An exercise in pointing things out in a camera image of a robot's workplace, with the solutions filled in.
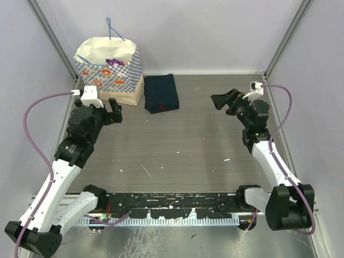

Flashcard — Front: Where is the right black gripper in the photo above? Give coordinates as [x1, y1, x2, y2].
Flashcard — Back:
[211, 88, 254, 129]

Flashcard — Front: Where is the blue checkered paper bag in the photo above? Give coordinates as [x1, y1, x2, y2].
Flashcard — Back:
[73, 17, 143, 106]

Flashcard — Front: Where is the dark navy cloth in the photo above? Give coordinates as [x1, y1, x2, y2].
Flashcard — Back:
[144, 74, 180, 114]

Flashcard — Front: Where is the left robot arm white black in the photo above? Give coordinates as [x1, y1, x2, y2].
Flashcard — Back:
[5, 98, 123, 257]

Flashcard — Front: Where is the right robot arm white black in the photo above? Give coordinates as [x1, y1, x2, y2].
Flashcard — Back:
[211, 89, 315, 234]

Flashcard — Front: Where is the purple snack packet in bag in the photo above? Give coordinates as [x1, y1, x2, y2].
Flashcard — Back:
[105, 59, 127, 66]

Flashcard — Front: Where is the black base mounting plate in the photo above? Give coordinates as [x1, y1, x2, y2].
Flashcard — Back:
[108, 192, 254, 219]

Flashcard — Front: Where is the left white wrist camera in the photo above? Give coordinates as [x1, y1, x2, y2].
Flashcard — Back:
[80, 85, 104, 108]

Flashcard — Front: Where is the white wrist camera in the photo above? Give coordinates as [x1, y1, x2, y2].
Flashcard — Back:
[80, 85, 104, 108]
[243, 81, 264, 101]

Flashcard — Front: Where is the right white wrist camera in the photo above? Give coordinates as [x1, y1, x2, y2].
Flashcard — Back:
[243, 81, 264, 101]

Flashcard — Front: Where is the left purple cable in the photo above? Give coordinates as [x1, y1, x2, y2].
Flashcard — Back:
[15, 91, 81, 256]

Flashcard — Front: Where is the purple cable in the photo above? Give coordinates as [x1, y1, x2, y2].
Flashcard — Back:
[15, 91, 81, 256]
[241, 84, 317, 236]

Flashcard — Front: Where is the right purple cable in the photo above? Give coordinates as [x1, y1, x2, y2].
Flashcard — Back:
[241, 84, 317, 236]

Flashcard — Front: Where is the white slotted cable duct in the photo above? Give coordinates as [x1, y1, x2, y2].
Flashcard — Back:
[75, 216, 240, 226]

